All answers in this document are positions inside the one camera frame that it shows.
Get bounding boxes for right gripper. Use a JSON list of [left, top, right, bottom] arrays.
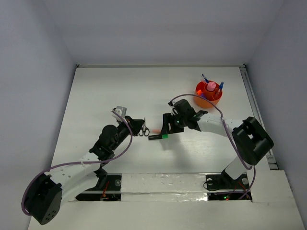
[[160, 113, 187, 135]]

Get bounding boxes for black handled scissors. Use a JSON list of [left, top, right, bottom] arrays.
[[139, 118, 150, 137]]

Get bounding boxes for yellow cap translucent highlighter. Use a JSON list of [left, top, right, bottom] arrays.
[[150, 129, 161, 134]]

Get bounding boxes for green cap highlighter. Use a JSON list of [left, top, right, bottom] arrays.
[[148, 134, 168, 140]]

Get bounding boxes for blue cap glue bottle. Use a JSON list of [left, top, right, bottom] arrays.
[[219, 82, 224, 91]]

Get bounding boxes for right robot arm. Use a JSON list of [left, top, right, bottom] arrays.
[[160, 99, 274, 191]]

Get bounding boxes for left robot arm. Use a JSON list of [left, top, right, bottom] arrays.
[[21, 113, 145, 225]]

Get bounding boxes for orange round organizer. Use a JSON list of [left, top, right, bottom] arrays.
[[194, 81, 223, 108]]

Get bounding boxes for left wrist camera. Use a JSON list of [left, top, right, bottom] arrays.
[[111, 106, 127, 119]]

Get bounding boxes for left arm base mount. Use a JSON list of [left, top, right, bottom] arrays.
[[75, 169, 122, 202]]

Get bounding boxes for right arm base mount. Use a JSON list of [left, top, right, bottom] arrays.
[[202, 172, 252, 201]]

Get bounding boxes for aluminium side rail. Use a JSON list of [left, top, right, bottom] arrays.
[[239, 64, 279, 170]]

